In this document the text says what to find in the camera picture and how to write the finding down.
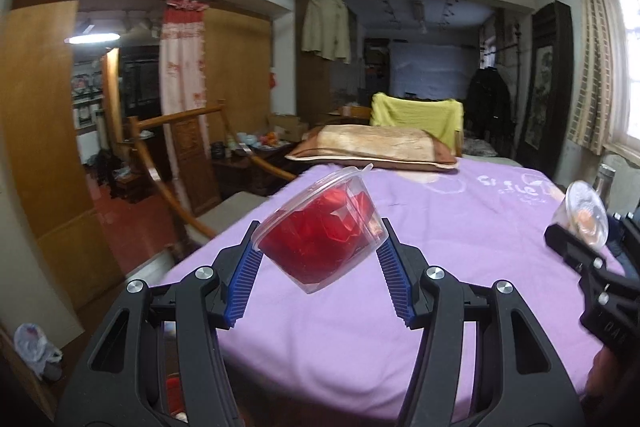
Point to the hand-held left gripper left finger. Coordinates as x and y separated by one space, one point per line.
242 277

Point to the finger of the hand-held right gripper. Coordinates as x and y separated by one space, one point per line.
570 249
625 232

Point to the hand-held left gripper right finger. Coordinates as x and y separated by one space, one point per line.
397 277

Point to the clear container with red wrappers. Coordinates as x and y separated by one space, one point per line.
320 247

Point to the red plastic basket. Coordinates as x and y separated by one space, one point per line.
175 394

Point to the person's right hand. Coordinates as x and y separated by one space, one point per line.
602 374

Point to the grey metal water bottle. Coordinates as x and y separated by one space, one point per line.
604 184

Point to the purple blanket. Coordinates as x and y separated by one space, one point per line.
350 347

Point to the wooden side table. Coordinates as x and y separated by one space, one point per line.
250 167

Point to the curved wooden armchair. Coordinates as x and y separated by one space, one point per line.
190 157

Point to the brown floral pillow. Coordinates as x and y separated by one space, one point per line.
370 144

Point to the cardboard box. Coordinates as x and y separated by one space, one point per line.
287 127

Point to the black hanging coat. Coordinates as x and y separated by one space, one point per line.
490 112

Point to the window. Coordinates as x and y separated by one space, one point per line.
627 67

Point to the yellow chair cover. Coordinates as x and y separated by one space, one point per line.
415 112

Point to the beige striped curtain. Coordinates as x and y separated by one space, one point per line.
592 57

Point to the brown wardrobe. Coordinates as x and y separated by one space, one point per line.
312 92

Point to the narrow wooden door panel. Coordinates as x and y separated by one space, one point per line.
240 72

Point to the dark glass cabinet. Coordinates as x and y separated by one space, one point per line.
142 92

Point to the white red floral curtain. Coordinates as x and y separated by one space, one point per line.
182 67

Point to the white plastic bag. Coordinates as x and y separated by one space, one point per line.
35 349

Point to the large wooden door panel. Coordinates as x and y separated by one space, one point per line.
45 147

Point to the beige hanging jacket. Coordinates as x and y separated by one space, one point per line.
325 27

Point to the bright ceiling lamp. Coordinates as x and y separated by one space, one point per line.
92 38

